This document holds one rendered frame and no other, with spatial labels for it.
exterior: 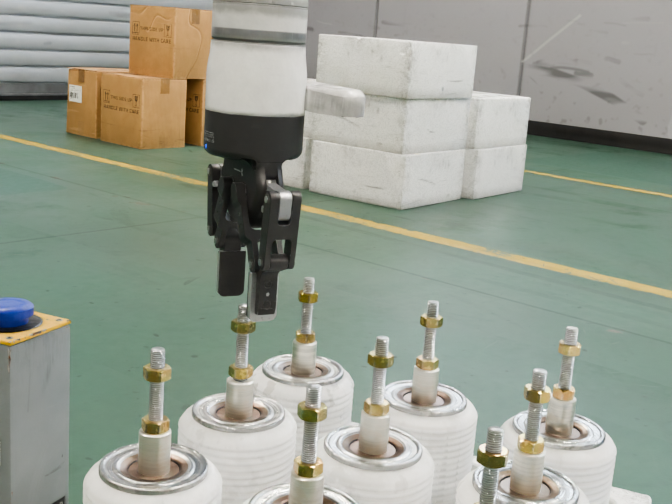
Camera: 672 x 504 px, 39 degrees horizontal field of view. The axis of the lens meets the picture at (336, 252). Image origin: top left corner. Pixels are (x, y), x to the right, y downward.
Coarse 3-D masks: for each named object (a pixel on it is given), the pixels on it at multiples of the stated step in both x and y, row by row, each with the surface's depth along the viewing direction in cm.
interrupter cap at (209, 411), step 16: (208, 400) 79; (224, 400) 79; (256, 400) 79; (272, 400) 79; (192, 416) 76; (208, 416) 76; (224, 416) 77; (256, 416) 77; (272, 416) 77; (240, 432) 74
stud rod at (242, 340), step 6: (240, 306) 75; (246, 306) 75; (240, 312) 75; (240, 318) 75; (246, 318) 75; (240, 336) 75; (246, 336) 75; (240, 342) 75; (246, 342) 76; (240, 348) 75; (246, 348) 76; (240, 354) 76; (246, 354) 76; (240, 360) 76; (246, 360) 76; (240, 366) 76; (246, 366) 76
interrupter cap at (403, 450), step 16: (336, 432) 74; (352, 432) 74; (400, 432) 75; (336, 448) 72; (352, 448) 72; (400, 448) 73; (416, 448) 73; (352, 464) 69; (368, 464) 69; (384, 464) 69; (400, 464) 69
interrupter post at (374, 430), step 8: (368, 416) 71; (376, 416) 71; (384, 416) 71; (360, 424) 72; (368, 424) 71; (376, 424) 71; (384, 424) 71; (360, 432) 72; (368, 432) 71; (376, 432) 71; (384, 432) 71; (360, 440) 72; (368, 440) 71; (376, 440) 71; (384, 440) 72; (360, 448) 72; (368, 448) 72; (376, 448) 72; (384, 448) 72
